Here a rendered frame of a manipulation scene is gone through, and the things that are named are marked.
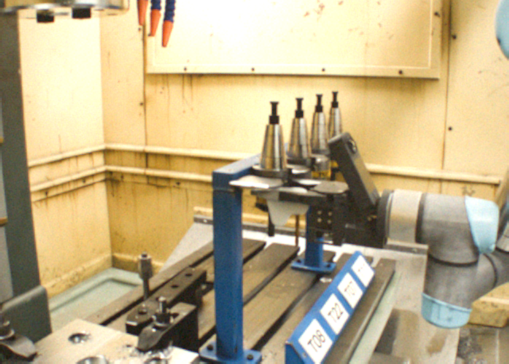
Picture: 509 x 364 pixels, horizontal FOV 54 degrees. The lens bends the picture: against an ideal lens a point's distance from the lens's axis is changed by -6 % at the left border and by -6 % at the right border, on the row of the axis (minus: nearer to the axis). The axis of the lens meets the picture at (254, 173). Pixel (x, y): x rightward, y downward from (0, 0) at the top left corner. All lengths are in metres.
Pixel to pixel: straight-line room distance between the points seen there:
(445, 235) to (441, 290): 0.08
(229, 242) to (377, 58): 0.83
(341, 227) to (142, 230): 1.26
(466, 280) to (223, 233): 0.36
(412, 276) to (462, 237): 0.76
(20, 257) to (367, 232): 0.79
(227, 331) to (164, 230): 1.05
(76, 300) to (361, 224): 1.30
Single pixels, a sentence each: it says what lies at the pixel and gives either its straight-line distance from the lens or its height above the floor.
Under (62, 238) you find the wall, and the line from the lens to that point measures 1.86.
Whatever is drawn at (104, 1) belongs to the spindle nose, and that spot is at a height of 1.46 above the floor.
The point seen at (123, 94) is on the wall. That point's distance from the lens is 1.88.
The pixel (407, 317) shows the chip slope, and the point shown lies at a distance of 1.40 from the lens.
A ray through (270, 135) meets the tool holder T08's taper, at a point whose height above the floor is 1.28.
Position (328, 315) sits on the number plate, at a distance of 0.97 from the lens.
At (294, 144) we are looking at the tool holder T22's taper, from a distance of 0.90.
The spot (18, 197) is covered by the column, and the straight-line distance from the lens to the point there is 1.23.
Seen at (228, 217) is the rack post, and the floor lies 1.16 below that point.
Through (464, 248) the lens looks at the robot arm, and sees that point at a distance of 0.75.
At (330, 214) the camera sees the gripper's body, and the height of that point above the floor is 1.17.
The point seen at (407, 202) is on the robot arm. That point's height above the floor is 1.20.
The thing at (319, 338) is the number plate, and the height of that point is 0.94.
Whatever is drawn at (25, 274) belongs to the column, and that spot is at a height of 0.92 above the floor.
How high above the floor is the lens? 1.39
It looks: 12 degrees down
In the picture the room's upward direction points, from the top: straight up
